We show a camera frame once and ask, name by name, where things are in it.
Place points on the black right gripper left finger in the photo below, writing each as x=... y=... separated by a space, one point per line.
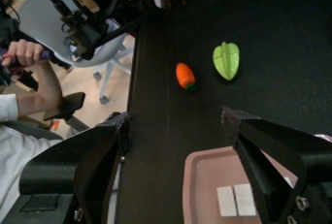
x=64 y=169

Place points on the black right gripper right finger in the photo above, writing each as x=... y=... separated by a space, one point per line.
x=275 y=156

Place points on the person's bare forearm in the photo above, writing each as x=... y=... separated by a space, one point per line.
x=42 y=89

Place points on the person's bare hand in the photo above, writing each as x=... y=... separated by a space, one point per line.
x=24 y=52

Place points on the person's white shirt torso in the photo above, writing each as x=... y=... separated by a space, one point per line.
x=17 y=156

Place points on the white rectangular label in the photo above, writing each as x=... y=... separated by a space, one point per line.
x=243 y=199
x=226 y=201

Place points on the pink plastic tray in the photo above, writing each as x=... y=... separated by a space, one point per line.
x=211 y=182

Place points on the black chair armrest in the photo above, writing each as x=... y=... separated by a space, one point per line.
x=65 y=105

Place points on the green toy leaf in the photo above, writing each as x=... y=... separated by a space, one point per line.
x=226 y=60

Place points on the orange toy carrot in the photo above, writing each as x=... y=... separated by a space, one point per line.
x=184 y=76

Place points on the white office chair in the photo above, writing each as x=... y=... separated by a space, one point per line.
x=85 y=40

